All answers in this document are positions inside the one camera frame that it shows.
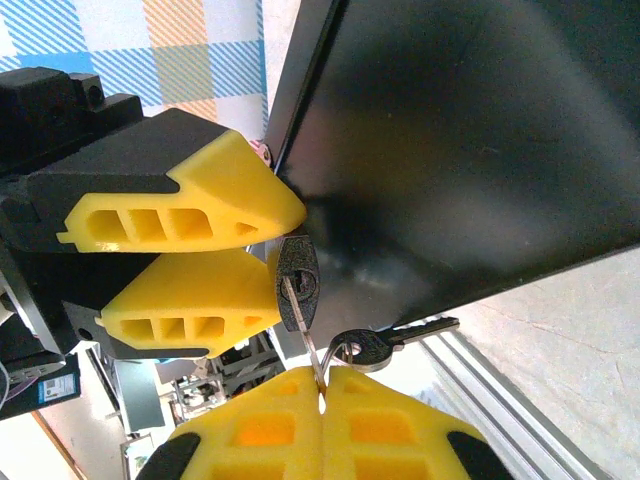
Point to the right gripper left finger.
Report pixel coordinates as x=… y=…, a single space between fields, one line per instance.
x=280 y=400

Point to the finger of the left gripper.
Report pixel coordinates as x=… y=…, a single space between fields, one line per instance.
x=240 y=190
x=210 y=290

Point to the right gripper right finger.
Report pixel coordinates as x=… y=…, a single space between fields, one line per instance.
x=370 y=400

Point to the black starry night tin box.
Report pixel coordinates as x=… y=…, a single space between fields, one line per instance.
x=475 y=150

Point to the grey metal rack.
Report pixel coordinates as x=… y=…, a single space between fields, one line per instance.
x=225 y=370

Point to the dark grey panel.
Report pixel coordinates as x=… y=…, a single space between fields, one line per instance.
x=140 y=395

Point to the black device with label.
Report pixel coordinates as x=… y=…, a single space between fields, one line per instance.
x=30 y=372

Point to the wide aluminium base rail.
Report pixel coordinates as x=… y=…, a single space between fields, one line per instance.
x=480 y=395

